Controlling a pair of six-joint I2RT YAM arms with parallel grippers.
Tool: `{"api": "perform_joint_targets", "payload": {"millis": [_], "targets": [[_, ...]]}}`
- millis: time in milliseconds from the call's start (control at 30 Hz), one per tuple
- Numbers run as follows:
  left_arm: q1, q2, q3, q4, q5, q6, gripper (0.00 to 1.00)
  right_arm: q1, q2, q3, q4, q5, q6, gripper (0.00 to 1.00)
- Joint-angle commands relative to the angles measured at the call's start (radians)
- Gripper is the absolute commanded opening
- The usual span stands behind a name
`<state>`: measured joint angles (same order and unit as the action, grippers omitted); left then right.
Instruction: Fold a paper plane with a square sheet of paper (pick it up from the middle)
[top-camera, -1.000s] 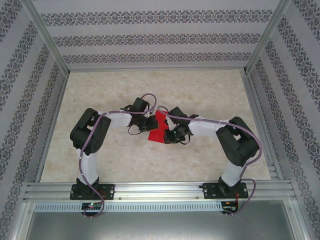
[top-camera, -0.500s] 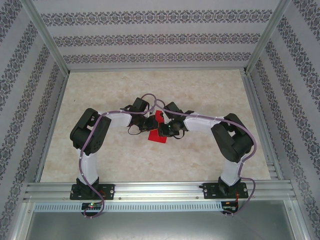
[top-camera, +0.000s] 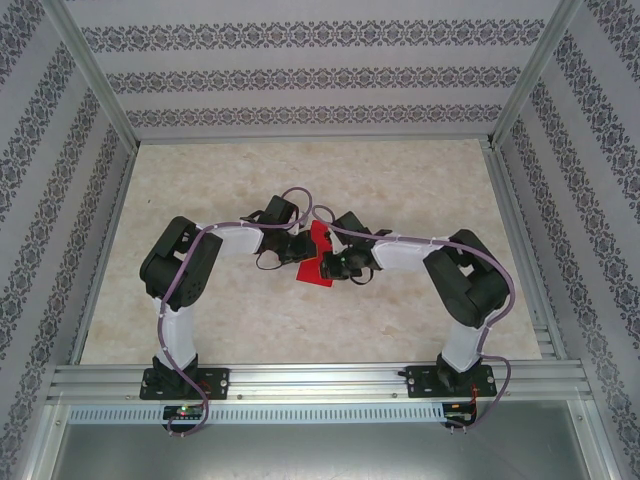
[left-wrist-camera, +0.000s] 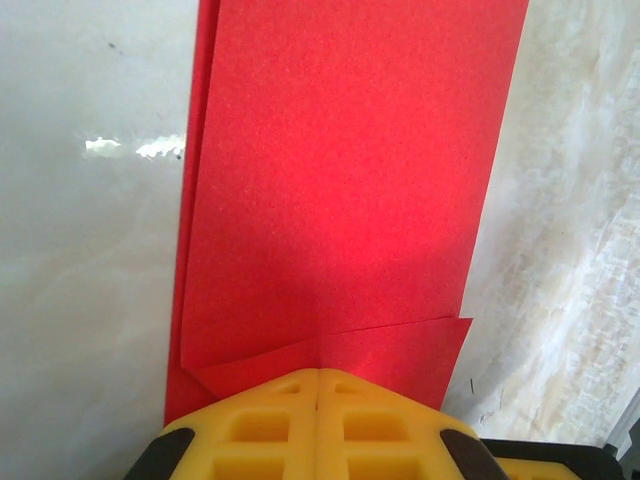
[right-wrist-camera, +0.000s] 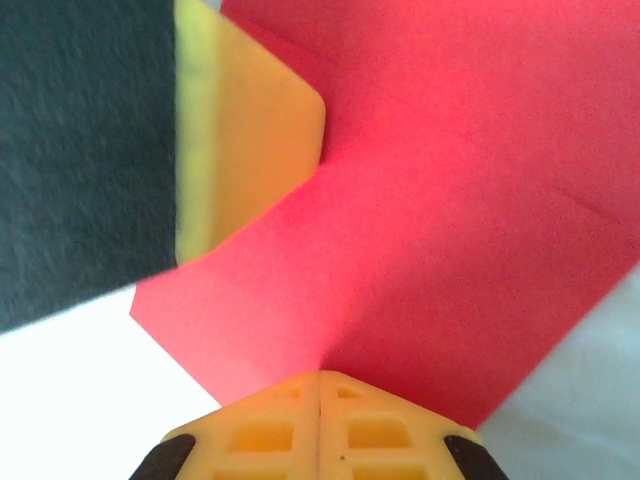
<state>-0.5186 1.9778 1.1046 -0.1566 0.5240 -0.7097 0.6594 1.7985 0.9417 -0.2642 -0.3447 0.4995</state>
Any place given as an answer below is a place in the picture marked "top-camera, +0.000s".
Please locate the red square paper sheet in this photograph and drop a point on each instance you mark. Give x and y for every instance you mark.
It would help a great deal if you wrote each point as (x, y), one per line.
(311, 275)

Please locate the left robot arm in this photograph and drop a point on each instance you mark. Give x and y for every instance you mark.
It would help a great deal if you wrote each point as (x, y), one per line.
(177, 330)

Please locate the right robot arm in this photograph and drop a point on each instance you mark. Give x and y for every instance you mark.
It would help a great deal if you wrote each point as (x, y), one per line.
(465, 345)

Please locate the grey metal panel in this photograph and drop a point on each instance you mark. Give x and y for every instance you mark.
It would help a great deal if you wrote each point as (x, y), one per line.
(320, 452)

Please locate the right controller board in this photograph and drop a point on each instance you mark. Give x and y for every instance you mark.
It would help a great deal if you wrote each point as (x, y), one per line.
(459, 411)

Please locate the controller board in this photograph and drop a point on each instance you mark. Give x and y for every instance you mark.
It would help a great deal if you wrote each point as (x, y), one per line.
(185, 412)
(459, 411)

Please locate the left controller board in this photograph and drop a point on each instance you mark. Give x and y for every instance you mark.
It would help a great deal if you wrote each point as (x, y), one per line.
(185, 412)

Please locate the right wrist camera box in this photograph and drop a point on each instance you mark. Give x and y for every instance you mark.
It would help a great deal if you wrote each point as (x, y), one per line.
(349, 222)

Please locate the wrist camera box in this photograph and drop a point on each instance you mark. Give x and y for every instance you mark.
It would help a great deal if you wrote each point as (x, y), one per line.
(349, 222)
(279, 209)

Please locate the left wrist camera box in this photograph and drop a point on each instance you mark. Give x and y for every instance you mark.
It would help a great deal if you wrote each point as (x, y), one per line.
(279, 209)

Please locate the aluminium mounting rail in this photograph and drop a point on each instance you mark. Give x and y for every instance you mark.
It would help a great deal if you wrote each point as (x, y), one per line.
(320, 380)

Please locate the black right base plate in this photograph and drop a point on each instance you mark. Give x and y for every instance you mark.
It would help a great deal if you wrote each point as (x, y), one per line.
(420, 382)

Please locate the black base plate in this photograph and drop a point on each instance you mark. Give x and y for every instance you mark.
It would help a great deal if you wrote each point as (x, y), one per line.
(220, 382)
(420, 382)

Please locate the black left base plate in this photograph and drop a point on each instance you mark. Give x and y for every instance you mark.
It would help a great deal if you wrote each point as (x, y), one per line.
(220, 382)

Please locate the aluminium side rail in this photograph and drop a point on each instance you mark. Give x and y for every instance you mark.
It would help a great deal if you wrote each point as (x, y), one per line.
(525, 250)
(102, 260)

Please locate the aluminium frame post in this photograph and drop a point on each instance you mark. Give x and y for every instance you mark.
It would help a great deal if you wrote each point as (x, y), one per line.
(537, 75)
(95, 75)

